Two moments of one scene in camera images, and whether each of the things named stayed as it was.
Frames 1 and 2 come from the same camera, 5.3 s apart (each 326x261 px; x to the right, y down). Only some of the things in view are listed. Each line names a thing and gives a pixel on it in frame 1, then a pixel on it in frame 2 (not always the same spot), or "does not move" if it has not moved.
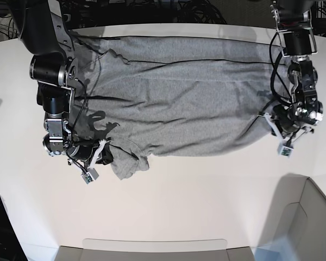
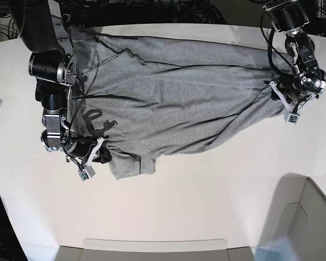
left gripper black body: [286, 118] -> [294, 87]
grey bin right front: [302, 223] does not move
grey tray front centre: [153, 249] does not move
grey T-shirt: [142, 97] does not move
